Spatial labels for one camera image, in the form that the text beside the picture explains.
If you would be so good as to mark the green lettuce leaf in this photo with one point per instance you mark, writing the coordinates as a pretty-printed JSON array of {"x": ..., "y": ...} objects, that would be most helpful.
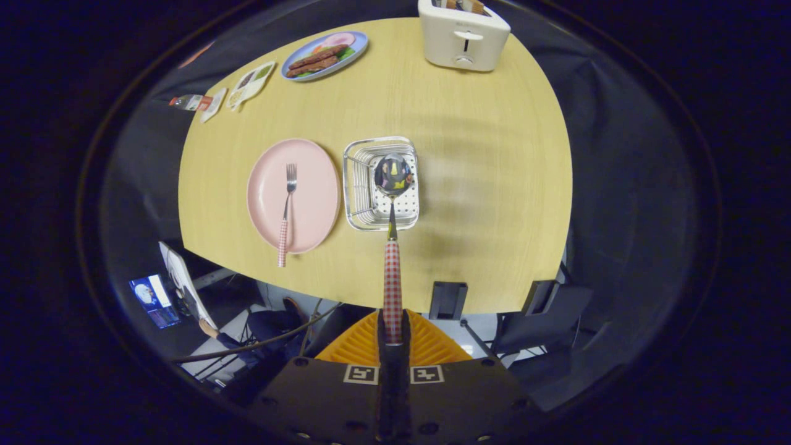
[{"x": 346, "y": 54}]

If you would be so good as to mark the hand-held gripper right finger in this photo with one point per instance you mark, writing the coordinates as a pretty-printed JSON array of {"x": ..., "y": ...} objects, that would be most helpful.
[{"x": 403, "y": 383}]

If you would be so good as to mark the black chair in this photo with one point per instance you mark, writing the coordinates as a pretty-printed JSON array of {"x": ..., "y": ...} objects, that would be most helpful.
[{"x": 544, "y": 324}]

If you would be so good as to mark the white toaster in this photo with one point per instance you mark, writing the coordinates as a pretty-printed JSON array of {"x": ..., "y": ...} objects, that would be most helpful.
[{"x": 457, "y": 43}]

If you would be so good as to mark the pink plate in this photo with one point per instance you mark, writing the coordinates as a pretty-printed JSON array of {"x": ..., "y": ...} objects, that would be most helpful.
[{"x": 315, "y": 191}]

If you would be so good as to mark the white board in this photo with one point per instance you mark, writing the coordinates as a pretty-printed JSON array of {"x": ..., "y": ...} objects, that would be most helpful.
[{"x": 185, "y": 284}]

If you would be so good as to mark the white divided sauce dish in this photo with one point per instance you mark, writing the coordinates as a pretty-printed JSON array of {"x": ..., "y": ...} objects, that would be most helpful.
[{"x": 250, "y": 86}]

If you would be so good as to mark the laptop with lit screen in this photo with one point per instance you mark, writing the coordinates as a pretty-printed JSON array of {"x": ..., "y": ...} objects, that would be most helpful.
[{"x": 154, "y": 300}]

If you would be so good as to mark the pink ham slice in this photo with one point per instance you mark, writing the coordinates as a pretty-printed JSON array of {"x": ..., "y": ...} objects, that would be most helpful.
[{"x": 340, "y": 39}]

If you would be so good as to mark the blue plate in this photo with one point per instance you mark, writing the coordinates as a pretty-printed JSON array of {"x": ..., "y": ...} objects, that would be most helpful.
[{"x": 357, "y": 42}]

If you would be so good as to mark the black table clamp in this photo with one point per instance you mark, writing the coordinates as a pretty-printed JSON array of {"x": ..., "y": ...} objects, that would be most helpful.
[
  {"x": 448, "y": 301},
  {"x": 536, "y": 298}
]

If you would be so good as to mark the clear bottle red label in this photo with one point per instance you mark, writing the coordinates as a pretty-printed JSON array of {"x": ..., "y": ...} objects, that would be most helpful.
[{"x": 191, "y": 102}]

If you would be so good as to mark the brown sausage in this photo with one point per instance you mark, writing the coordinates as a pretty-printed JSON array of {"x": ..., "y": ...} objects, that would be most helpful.
[
  {"x": 312, "y": 67},
  {"x": 318, "y": 57}
]

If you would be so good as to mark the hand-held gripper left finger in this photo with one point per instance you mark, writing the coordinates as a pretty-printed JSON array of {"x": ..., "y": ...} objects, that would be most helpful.
[{"x": 386, "y": 383}]

